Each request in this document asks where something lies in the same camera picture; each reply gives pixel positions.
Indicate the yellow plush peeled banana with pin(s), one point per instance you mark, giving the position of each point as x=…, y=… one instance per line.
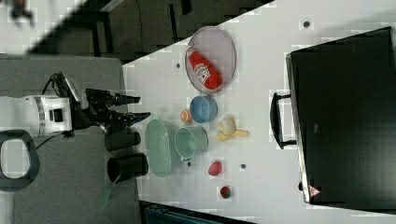
x=228, y=130

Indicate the green plastic spatula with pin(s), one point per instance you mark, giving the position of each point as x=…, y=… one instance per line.
x=106, y=192

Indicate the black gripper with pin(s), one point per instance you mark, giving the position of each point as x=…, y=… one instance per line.
x=96, y=111

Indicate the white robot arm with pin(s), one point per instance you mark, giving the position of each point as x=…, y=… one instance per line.
x=43, y=115

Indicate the blue metal frame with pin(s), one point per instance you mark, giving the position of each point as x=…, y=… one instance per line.
x=155, y=213

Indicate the large black cylinder cup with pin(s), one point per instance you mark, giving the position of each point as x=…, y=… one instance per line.
x=124, y=168

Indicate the grey round plate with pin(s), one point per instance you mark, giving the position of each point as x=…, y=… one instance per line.
x=217, y=47

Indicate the black toaster oven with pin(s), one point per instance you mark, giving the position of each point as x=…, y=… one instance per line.
x=343, y=100

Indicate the blue bowl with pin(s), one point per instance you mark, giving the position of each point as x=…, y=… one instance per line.
x=203, y=109

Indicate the green plastic strainer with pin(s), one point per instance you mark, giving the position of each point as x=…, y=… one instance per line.
x=163, y=158

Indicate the red plush strawberry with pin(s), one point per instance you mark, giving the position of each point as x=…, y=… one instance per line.
x=215, y=168

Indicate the red plush ketchup bottle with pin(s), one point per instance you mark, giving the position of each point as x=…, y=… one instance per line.
x=206, y=74

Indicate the small black cylinder cup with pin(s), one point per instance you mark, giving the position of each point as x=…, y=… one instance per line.
x=121, y=140

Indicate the orange slice toy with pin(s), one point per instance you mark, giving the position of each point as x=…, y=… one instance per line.
x=185, y=115

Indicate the red green tomato toy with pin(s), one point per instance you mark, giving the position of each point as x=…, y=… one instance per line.
x=225, y=192

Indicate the green mug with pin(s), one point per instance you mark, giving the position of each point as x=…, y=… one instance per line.
x=190, y=141

